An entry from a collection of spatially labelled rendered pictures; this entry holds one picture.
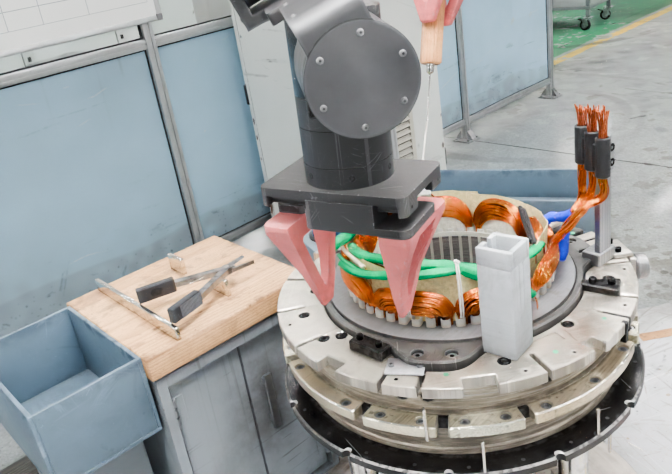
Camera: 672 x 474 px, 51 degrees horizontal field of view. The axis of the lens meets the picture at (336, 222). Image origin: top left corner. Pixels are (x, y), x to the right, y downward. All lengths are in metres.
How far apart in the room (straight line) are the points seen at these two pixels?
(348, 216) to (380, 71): 0.12
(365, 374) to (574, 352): 0.16
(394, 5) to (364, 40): 2.82
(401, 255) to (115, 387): 0.35
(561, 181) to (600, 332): 0.43
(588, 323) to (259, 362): 0.35
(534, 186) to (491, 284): 0.48
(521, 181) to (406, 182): 0.57
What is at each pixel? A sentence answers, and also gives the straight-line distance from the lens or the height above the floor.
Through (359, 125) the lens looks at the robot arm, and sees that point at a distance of 0.35.
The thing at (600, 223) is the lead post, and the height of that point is 1.14.
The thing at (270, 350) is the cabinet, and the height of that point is 1.00.
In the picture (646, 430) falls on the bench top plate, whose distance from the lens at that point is 0.99.
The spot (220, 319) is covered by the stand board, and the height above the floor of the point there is 1.06.
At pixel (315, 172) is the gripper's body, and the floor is 1.27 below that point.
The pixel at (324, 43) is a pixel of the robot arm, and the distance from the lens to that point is 0.34.
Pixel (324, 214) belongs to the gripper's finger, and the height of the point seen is 1.25.
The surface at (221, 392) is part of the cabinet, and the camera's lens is 0.77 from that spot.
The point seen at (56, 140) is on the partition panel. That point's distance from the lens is 2.86.
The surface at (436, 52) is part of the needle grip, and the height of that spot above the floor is 1.30.
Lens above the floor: 1.42
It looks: 23 degrees down
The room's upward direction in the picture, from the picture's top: 9 degrees counter-clockwise
